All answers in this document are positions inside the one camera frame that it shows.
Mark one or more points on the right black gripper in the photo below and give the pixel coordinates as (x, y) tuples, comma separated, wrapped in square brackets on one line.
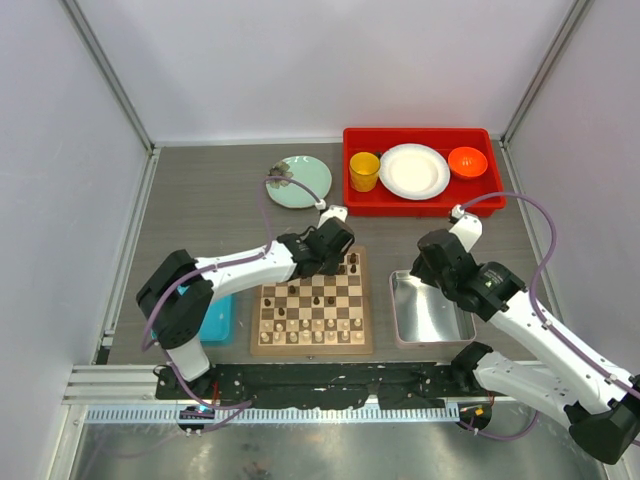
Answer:
[(421, 270)]

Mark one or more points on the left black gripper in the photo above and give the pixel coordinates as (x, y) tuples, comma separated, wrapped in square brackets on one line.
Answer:
[(333, 268)]

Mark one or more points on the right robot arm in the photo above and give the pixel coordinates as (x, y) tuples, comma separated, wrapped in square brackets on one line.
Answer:
[(606, 433)]

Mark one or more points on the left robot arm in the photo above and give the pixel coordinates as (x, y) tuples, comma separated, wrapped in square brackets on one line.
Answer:
[(176, 298)]

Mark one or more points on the wooden chess board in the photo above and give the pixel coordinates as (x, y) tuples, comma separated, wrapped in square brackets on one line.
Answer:
[(305, 324)]

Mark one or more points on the silver metal tray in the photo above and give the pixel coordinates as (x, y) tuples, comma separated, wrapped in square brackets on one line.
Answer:
[(423, 317)]

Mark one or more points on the mint green flower plate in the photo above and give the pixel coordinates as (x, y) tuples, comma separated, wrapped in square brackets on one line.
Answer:
[(310, 171)]

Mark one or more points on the yellow plastic cup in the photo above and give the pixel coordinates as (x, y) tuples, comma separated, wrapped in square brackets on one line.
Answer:
[(364, 170)]

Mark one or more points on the red plastic bin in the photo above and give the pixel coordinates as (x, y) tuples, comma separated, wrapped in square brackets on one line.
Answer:
[(380, 202)]

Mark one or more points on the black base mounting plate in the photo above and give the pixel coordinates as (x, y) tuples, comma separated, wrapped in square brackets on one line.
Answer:
[(333, 386)]

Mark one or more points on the white paper plate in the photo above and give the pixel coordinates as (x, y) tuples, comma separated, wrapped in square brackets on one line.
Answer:
[(414, 172)]

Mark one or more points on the blue plastic tray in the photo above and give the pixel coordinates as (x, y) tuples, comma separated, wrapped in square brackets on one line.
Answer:
[(219, 322)]

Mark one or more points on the orange plastic bowl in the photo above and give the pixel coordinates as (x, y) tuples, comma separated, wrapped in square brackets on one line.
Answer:
[(467, 163)]

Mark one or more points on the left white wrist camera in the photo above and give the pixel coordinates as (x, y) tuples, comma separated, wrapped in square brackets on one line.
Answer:
[(327, 212)]

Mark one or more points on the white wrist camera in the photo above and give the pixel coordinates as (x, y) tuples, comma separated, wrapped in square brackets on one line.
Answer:
[(327, 212), (466, 227)]

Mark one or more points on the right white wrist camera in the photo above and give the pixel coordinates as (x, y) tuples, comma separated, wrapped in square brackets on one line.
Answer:
[(466, 227)]

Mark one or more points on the aluminium frame rail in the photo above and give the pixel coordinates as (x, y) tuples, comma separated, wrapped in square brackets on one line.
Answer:
[(110, 382)]

